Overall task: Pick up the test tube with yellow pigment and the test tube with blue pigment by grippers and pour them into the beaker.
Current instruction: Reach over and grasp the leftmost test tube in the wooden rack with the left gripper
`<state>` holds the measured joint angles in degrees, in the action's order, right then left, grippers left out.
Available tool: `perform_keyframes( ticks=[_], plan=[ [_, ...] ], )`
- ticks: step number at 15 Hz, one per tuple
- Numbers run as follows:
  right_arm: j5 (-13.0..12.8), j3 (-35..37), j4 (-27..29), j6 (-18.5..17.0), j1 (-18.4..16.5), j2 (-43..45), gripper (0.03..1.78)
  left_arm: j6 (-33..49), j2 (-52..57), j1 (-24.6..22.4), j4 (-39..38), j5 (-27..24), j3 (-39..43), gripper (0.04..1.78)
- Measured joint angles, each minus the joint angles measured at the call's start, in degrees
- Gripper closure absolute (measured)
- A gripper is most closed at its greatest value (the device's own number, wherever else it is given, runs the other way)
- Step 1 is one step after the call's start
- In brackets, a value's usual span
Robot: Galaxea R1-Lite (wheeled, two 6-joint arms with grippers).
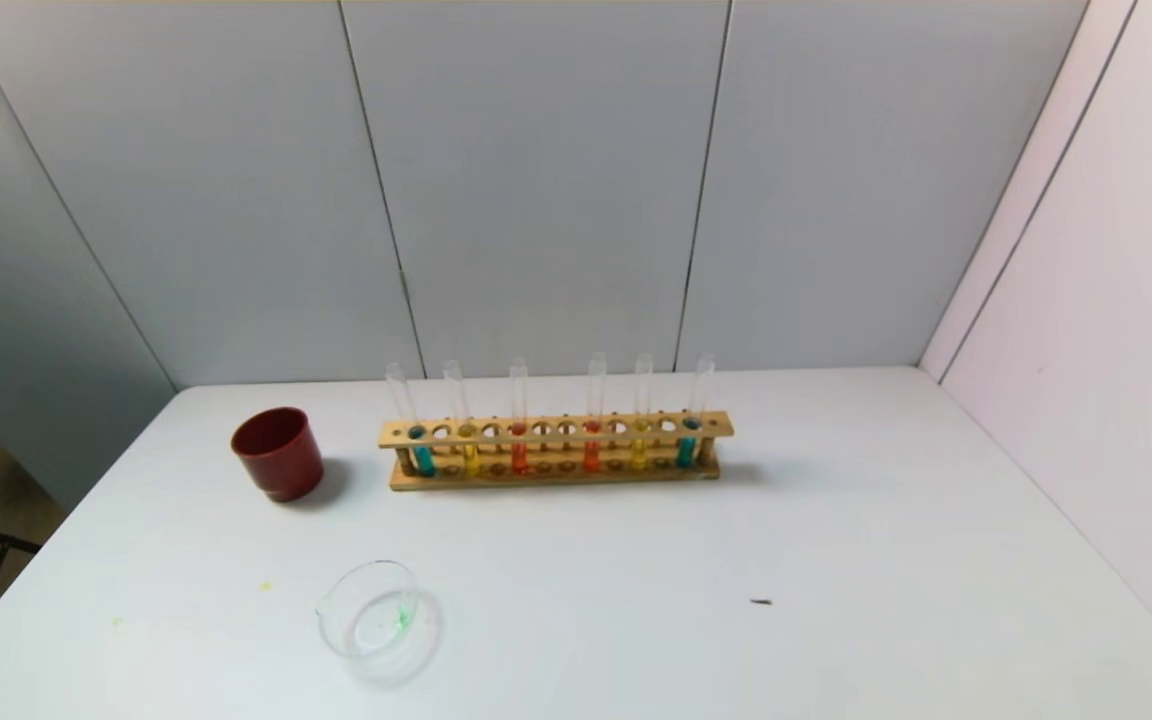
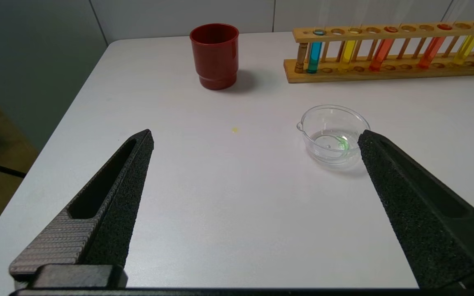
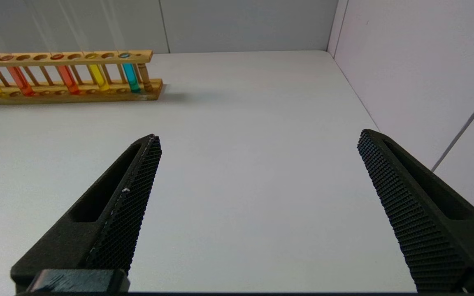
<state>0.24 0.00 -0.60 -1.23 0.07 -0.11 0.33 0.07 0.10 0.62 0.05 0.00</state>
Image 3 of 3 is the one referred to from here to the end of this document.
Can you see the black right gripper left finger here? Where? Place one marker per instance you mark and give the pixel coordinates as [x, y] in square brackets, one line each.
[109, 230]

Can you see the wooden test tube rack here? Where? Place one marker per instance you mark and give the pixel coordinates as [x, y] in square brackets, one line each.
[146, 95]

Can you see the orange pigment glass test tube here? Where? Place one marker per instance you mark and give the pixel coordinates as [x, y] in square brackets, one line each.
[68, 80]
[21, 82]

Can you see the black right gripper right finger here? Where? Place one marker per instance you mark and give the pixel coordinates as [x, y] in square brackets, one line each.
[434, 230]

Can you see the teal pigment glass test tube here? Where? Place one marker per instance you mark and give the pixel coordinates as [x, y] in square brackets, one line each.
[131, 78]

